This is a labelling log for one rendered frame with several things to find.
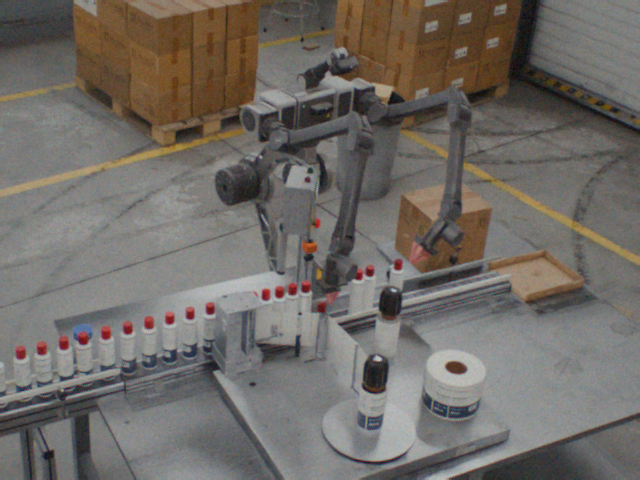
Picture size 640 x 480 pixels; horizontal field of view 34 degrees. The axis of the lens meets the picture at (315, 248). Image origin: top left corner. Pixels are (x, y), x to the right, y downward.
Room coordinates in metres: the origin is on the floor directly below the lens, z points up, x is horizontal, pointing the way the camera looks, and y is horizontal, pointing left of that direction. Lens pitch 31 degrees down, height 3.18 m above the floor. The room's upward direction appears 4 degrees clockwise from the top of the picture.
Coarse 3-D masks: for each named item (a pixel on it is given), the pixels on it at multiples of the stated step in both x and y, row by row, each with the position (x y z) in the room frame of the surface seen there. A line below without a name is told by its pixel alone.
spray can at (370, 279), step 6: (366, 270) 3.33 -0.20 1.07; (372, 270) 3.33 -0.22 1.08; (366, 276) 3.33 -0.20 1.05; (372, 276) 3.33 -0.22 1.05; (366, 282) 3.32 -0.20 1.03; (372, 282) 3.32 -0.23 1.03; (366, 288) 3.32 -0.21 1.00; (372, 288) 3.32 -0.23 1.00; (366, 294) 3.32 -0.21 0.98; (372, 294) 3.32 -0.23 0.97; (366, 300) 3.31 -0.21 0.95; (372, 300) 3.33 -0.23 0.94; (366, 306) 3.31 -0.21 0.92; (372, 306) 3.33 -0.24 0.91
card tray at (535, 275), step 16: (512, 256) 3.85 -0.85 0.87; (528, 256) 3.90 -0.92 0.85; (544, 256) 3.93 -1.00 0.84; (512, 272) 3.79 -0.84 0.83; (528, 272) 3.80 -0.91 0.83; (544, 272) 3.81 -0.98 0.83; (560, 272) 3.82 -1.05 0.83; (512, 288) 3.66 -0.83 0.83; (528, 288) 3.67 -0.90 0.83; (544, 288) 3.68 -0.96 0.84; (560, 288) 3.66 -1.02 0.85; (576, 288) 3.70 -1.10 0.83
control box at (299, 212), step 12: (300, 168) 3.34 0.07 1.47; (288, 180) 3.24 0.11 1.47; (300, 180) 3.25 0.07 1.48; (312, 180) 3.26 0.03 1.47; (288, 192) 3.19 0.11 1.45; (300, 192) 3.19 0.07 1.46; (312, 192) 3.19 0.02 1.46; (288, 204) 3.19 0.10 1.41; (300, 204) 3.19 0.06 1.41; (312, 204) 3.20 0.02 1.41; (288, 216) 3.19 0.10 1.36; (300, 216) 3.19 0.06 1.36; (312, 216) 3.22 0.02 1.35; (288, 228) 3.19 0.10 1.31; (300, 228) 3.19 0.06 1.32
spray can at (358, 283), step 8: (360, 272) 3.30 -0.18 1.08; (352, 280) 3.30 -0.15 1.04; (360, 280) 3.30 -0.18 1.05; (352, 288) 3.29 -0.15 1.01; (360, 288) 3.29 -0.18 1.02; (352, 296) 3.29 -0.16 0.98; (360, 296) 3.29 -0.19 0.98; (352, 304) 3.29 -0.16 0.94; (360, 304) 3.29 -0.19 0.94; (352, 312) 3.29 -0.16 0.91
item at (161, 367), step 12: (480, 276) 3.66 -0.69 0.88; (492, 276) 3.67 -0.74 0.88; (432, 288) 3.54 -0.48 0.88; (444, 288) 3.55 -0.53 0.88; (480, 288) 3.57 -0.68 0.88; (432, 300) 3.45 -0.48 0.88; (336, 312) 3.32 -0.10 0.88; (348, 324) 3.25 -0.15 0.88; (180, 360) 2.95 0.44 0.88; (204, 360) 2.96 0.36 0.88; (120, 372) 2.86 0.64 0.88; (144, 372) 2.86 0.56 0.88; (156, 372) 2.87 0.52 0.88
